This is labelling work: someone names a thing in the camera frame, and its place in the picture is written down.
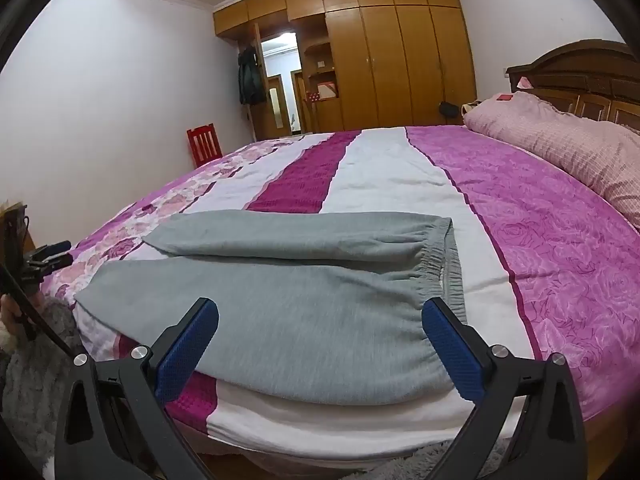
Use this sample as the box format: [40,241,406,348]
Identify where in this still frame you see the grey pants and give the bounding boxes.
[75,211,468,406]

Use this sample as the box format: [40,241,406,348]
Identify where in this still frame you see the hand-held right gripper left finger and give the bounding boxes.
[52,297,219,480]

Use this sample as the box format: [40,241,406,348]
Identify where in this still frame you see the dark hanging jacket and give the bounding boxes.
[237,46,267,107]

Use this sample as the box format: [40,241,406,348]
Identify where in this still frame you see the person's left hand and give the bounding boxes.
[0,296,18,335]

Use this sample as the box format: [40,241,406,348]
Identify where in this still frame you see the person's left forearm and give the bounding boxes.
[0,300,86,463]

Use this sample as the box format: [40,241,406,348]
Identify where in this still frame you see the wooden wardrobe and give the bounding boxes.
[212,0,478,136]

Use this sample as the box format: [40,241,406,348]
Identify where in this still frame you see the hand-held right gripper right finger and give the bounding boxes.
[421,297,587,480]

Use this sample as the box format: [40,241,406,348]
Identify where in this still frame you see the black cable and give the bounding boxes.
[0,264,73,358]

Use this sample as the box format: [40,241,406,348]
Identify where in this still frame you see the dark wooden headboard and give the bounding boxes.
[505,39,640,133]

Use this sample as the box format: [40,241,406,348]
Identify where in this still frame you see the red wooden chair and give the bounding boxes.
[187,123,223,168]

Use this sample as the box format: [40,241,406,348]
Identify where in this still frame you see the pink striped floral bedspread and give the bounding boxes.
[30,126,640,461]

